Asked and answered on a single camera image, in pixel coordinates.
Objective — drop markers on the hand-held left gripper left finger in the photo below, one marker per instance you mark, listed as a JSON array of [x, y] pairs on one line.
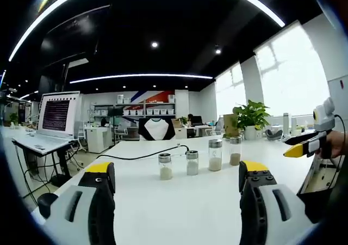
[[81, 209]]

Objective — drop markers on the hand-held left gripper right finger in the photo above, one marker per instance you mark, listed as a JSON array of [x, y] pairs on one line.
[[274, 212]]

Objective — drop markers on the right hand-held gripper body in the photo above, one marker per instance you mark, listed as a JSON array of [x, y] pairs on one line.
[[323, 122]]

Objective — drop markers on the tall glass seasoning bottle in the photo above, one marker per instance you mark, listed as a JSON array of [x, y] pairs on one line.
[[215, 158], [235, 153]]

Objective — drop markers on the short glass seasoning bottle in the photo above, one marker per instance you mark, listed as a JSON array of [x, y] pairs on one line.
[[192, 164], [165, 168]]

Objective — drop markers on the white thermos bottle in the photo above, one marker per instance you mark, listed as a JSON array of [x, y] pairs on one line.
[[286, 123]]

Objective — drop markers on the person's right hand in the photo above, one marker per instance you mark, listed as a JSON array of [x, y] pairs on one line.
[[337, 144]]

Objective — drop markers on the grey neck pillow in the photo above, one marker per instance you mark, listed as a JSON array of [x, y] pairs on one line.
[[273, 134]]

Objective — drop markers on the black rounded object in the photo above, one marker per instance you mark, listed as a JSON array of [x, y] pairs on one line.
[[46, 204]]

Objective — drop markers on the green potted plant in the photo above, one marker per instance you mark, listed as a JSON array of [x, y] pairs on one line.
[[251, 117]]

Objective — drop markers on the brown paper bag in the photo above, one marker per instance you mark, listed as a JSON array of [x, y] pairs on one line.
[[230, 125]]

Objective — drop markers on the white cabinet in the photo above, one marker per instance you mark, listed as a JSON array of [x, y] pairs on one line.
[[98, 138]]

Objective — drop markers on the white office chair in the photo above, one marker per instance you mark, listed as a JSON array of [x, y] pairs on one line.
[[121, 133]]

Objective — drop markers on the black computer monitor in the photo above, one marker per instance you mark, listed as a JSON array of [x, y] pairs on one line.
[[197, 119]]

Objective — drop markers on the shelf with white bins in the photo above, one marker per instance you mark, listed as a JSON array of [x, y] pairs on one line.
[[136, 109]]

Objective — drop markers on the straight ceiling light strip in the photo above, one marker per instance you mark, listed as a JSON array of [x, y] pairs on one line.
[[141, 76]]

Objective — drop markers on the curved ceiling light strip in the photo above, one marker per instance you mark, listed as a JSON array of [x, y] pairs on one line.
[[49, 19]]

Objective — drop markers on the white wall board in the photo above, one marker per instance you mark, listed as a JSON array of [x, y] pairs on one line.
[[338, 103]]

